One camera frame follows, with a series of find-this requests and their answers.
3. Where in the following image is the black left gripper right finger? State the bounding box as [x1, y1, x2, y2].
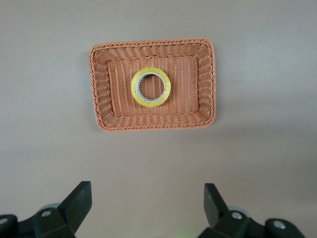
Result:
[198, 183, 308, 238]

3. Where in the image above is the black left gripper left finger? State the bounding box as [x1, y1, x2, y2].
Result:
[0, 180, 93, 238]

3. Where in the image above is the yellow tape roll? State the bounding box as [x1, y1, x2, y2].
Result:
[130, 66, 172, 109]

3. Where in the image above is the brown wicker basket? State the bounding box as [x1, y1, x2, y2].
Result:
[88, 37, 217, 132]

